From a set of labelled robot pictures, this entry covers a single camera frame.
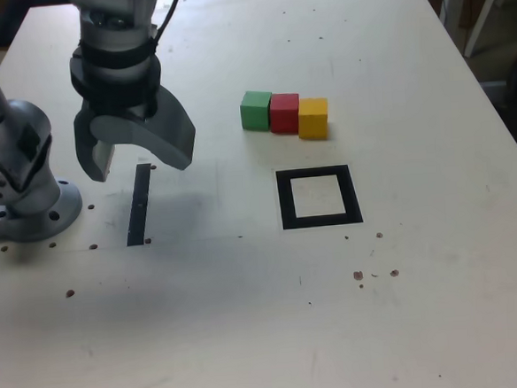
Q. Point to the black tape strip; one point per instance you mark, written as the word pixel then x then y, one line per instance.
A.
pixel 138 207

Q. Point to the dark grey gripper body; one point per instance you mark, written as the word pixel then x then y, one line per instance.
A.
pixel 142 112

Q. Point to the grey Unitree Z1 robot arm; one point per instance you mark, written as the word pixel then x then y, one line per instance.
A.
pixel 23 130

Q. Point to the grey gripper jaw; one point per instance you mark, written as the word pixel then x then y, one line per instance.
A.
pixel 87 148
pixel 170 133

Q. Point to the green cube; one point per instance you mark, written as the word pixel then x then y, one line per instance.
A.
pixel 254 114

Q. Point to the yellow cube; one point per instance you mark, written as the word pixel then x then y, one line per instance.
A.
pixel 312 121

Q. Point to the black tape square outline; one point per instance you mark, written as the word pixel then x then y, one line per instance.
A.
pixel 285 201

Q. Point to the red cube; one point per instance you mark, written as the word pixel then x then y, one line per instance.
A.
pixel 284 116

